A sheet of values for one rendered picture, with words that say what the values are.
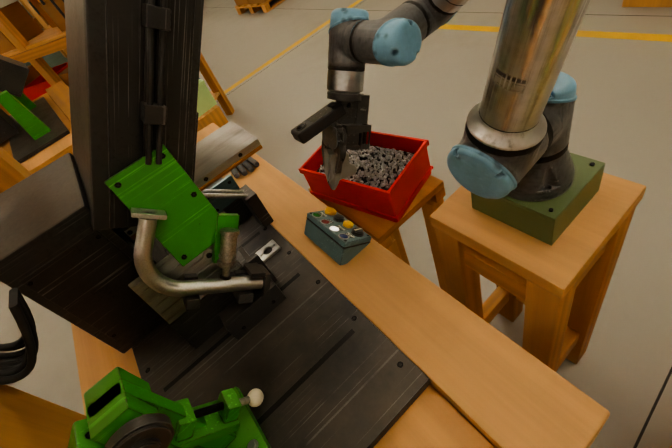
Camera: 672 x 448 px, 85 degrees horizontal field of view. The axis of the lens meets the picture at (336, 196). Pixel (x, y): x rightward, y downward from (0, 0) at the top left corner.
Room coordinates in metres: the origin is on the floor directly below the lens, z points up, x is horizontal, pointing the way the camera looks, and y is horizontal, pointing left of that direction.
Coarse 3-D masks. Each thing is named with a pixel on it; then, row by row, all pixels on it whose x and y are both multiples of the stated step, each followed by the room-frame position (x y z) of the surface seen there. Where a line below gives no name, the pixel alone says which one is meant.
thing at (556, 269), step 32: (608, 192) 0.44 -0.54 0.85; (640, 192) 0.41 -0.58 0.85; (448, 224) 0.54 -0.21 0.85; (480, 224) 0.50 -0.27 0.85; (576, 224) 0.40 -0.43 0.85; (608, 224) 0.38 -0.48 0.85; (512, 256) 0.40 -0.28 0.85; (544, 256) 0.37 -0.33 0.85; (576, 256) 0.34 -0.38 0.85; (544, 288) 0.33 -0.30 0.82
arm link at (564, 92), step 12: (564, 84) 0.46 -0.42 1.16; (576, 84) 0.47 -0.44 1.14; (552, 96) 0.45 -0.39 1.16; (564, 96) 0.45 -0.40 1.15; (576, 96) 0.46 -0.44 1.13; (552, 108) 0.45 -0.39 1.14; (564, 108) 0.45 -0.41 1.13; (552, 120) 0.44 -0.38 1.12; (564, 120) 0.44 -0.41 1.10; (552, 132) 0.43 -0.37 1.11; (564, 132) 0.45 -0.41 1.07; (552, 144) 0.45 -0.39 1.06; (564, 144) 0.45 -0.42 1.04
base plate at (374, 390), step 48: (240, 240) 0.73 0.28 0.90; (288, 288) 0.52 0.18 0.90; (288, 336) 0.41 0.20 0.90; (336, 336) 0.37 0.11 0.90; (384, 336) 0.33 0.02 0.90; (192, 384) 0.40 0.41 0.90; (240, 384) 0.36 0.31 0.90; (288, 384) 0.32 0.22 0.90; (336, 384) 0.28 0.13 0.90; (384, 384) 0.25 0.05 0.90; (288, 432) 0.24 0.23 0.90; (336, 432) 0.21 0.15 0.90; (384, 432) 0.19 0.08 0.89
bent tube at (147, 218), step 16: (144, 224) 0.54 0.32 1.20; (144, 240) 0.52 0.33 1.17; (144, 256) 0.51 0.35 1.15; (144, 272) 0.50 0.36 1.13; (160, 288) 0.49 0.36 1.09; (176, 288) 0.49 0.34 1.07; (192, 288) 0.49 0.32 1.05; (208, 288) 0.49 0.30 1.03; (224, 288) 0.50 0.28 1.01; (240, 288) 0.50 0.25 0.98; (256, 288) 0.51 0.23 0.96
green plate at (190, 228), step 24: (144, 168) 0.60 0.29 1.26; (168, 168) 0.61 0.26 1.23; (120, 192) 0.58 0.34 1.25; (144, 192) 0.59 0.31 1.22; (168, 192) 0.59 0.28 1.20; (192, 192) 0.60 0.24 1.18; (168, 216) 0.57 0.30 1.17; (192, 216) 0.58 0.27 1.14; (216, 216) 0.59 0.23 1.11; (168, 240) 0.55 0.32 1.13; (192, 240) 0.56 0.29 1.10
